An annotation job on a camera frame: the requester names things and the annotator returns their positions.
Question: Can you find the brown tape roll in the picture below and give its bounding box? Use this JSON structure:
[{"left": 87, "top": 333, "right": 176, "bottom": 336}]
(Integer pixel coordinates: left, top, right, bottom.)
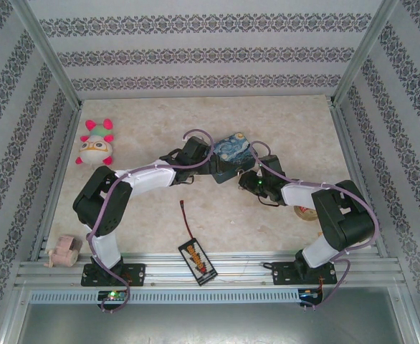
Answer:
[{"left": 292, "top": 204, "right": 318, "bottom": 224}]

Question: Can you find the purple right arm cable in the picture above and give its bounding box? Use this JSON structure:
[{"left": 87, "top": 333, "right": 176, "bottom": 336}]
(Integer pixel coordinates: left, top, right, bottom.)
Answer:
[{"left": 249, "top": 140, "right": 380, "bottom": 313}]

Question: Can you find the starry night tin box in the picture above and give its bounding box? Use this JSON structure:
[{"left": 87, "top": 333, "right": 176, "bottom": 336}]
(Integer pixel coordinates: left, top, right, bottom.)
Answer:
[{"left": 211, "top": 131, "right": 255, "bottom": 186}]

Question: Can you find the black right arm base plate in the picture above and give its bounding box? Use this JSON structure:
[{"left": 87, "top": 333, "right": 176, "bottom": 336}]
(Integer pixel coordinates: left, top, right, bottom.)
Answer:
[{"left": 271, "top": 261, "right": 338, "bottom": 287}]

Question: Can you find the white and pink plush toy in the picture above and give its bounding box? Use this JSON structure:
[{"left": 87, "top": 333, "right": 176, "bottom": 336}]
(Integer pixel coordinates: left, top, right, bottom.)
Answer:
[{"left": 75, "top": 118, "right": 115, "bottom": 167}]

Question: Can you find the pink wooden toy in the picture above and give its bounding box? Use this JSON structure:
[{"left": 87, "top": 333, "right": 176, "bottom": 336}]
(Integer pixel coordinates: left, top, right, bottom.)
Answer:
[{"left": 44, "top": 234, "right": 84, "bottom": 268}]

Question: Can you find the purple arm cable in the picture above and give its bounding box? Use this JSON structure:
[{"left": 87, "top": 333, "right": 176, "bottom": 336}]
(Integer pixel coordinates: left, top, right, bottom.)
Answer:
[
  {"left": 85, "top": 128, "right": 216, "bottom": 315},
  {"left": 249, "top": 140, "right": 380, "bottom": 313}
]

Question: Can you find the white slotted cable duct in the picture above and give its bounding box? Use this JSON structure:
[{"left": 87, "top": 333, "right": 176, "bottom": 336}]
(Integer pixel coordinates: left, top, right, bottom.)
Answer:
[{"left": 29, "top": 289, "right": 301, "bottom": 305}]

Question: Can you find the black charger board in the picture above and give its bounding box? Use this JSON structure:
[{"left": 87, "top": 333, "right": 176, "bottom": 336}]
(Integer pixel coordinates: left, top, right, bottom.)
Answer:
[{"left": 178, "top": 239, "right": 219, "bottom": 287}]

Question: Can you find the aluminium corner post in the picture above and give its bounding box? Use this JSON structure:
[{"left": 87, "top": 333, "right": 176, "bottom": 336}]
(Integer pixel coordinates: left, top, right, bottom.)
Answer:
[
  {"left": 10, "top": 0, "right": 84, "bottom": 110},
  {"left": 329, "top": 0, "right": 399, "bottom": 105}
]

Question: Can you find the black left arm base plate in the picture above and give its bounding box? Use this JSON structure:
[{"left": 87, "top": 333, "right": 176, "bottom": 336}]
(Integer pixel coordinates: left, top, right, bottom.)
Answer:
[{"left": 80, "top": 262, "right": 147, "bottom": 288}]

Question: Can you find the thin red cable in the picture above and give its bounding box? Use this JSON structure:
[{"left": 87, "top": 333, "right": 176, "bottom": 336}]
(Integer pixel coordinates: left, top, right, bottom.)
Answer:
[{"left": 178, "top": 201, "right": 197, "bottom": 243}]

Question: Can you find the aluminium mounting rail bed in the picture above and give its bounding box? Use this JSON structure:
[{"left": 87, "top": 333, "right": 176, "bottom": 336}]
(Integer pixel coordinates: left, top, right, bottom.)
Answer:
[{"left": 14, "top": 250, "right": 406, "bottom": 290}]

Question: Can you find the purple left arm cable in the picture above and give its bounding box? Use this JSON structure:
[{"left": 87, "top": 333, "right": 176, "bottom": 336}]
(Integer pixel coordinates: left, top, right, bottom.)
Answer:
[{"left": 85, "top": 128, "right": 216, "bottom": 315}]

